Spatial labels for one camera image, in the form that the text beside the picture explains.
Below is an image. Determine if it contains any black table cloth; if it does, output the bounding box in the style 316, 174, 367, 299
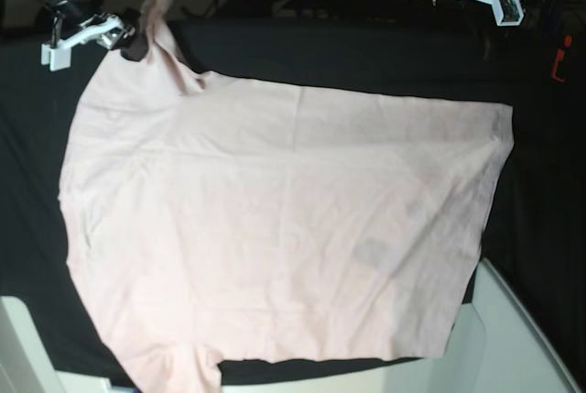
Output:
1, 19, 585, 386

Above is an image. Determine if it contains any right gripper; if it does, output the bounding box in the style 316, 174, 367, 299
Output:
78, 8, 149, 62

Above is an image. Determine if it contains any pink T-shirt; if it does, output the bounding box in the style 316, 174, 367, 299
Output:
59, 0, 514, 392

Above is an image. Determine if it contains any white panel right front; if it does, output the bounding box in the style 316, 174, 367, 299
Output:
420, 257, 586, 393

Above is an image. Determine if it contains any red clamp right side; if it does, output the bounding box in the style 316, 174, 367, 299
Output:
550, 35, 573, 83

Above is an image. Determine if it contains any white panel left front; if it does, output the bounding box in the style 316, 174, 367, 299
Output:
1, 297, 113, 393

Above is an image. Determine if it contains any white panel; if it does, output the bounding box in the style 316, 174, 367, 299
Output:
420, 257, 586, 393
1, 297, 113, 393

